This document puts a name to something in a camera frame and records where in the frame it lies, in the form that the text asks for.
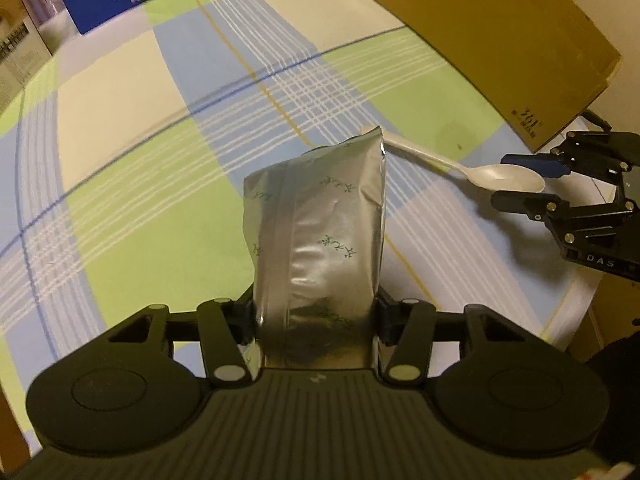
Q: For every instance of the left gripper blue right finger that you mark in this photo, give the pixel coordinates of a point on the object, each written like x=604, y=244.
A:
x=407, y=327

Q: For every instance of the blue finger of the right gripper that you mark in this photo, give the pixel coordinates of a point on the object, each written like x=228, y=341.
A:
x=547, y=165

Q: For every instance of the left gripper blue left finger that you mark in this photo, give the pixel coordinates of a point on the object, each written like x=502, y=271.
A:
x=225, y=326

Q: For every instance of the white plastic spoon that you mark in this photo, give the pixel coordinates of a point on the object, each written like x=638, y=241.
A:
x=494, y=177

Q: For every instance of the silver foil pouch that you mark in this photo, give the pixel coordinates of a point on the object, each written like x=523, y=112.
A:
x=314, y=226

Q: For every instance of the brown cardboard box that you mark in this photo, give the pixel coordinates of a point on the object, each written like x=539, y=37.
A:
x=540, y=63

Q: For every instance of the checkered tablecloth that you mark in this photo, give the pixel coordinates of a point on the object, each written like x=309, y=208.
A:
x=123, y=160

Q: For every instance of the white beige product box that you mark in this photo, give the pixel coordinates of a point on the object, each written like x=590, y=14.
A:
x=23, y=51

